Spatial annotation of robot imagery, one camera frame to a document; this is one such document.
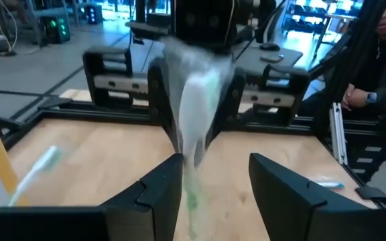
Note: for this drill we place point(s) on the dark grey side table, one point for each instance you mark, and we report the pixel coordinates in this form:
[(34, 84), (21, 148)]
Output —
[(266, 63)]

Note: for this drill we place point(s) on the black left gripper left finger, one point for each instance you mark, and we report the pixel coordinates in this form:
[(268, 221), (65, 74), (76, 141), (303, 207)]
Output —
[(156, 201)]

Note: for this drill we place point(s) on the silver aluminium extrusion bars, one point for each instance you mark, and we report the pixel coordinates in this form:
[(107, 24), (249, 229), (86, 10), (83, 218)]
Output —
[(338, 134)]

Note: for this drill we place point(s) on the person's hand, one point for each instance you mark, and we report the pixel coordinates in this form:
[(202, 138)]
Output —
[(354, 97)]

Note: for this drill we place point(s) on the black computer mouse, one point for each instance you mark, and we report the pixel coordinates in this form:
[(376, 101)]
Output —
[(270, 46)]

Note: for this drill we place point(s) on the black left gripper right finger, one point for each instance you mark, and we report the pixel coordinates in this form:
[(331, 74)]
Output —
[(280, 201)]

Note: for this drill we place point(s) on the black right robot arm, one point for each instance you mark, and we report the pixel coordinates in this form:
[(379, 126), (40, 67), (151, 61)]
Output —
[(146, 30)]

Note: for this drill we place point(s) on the person's wristwatch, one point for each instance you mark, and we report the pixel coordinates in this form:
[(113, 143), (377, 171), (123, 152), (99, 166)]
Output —
[(371, 97)]

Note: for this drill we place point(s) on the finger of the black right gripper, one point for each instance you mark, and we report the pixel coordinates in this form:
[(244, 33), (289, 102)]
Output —
[(235, 97), (159, 97)]

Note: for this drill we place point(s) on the black box green lights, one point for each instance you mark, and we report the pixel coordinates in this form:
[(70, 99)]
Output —
[(56, 28)]

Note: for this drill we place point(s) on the blue white wrapped toothbrush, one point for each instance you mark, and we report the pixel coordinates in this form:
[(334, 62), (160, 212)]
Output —
[(328, 184)]

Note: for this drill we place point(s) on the green white toothbrush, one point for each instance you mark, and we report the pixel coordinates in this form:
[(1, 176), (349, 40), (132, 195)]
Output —
[(196, 110), (35, 170)]

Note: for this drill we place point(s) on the black table edge clamp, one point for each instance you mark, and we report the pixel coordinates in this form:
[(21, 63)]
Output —
[(372, 195)]

